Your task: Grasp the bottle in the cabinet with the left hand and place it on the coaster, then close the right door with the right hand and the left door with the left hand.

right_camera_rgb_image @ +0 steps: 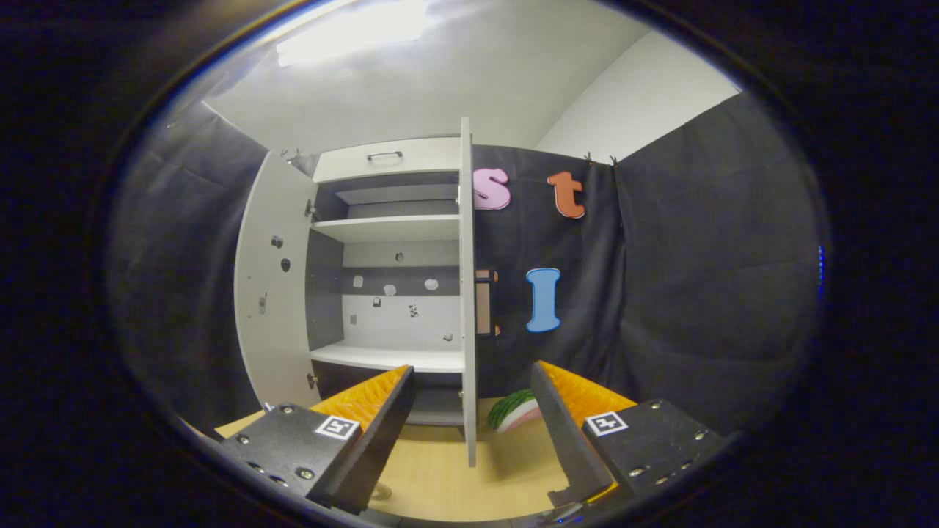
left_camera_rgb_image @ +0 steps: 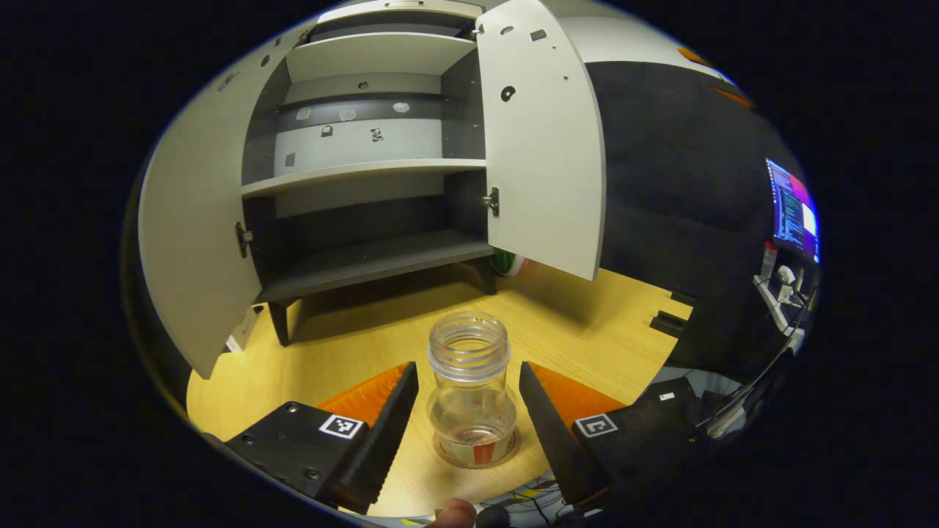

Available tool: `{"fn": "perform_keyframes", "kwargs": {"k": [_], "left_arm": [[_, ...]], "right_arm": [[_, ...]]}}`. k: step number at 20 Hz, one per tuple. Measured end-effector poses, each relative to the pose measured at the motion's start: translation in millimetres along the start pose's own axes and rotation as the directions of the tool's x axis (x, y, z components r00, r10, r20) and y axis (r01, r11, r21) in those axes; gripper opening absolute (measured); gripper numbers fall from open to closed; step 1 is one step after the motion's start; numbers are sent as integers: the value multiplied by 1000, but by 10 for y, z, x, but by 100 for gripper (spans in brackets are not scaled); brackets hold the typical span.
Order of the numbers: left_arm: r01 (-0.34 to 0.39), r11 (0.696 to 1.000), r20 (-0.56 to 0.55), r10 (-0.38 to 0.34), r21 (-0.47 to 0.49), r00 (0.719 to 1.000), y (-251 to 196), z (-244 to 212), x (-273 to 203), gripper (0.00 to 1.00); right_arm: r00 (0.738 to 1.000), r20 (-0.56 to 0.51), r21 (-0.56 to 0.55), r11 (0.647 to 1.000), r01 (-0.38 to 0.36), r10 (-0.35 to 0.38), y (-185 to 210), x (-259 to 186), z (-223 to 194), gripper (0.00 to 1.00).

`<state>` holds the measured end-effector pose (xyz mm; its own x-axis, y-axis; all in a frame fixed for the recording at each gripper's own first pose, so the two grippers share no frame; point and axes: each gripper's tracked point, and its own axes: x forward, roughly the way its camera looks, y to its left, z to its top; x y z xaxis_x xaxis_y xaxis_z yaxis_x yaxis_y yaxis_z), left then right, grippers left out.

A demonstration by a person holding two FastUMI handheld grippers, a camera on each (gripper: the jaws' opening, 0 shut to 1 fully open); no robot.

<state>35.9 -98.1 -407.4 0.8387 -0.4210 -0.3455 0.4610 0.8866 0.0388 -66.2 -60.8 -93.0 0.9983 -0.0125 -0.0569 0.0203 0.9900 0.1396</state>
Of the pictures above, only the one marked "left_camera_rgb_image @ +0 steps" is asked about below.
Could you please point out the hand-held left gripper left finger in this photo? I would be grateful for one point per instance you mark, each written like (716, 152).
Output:
(374, 447)

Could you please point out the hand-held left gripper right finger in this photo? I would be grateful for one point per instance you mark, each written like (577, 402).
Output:
(557, 440)

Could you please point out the clear glass bottle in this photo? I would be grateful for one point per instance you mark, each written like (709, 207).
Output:
(469, 352)

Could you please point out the white and grey cabinet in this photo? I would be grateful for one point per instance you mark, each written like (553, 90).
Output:
(367, 172)

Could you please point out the black block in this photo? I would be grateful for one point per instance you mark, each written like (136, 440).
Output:
(669, 324)
(684, 298)

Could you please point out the white flat box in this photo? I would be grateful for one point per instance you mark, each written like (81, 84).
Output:
(243, 331)

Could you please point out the black backdrop cloth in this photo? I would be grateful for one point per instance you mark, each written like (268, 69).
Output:
(675, 183)

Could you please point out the computer monitor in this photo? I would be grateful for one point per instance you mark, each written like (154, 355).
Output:
(792, 205)

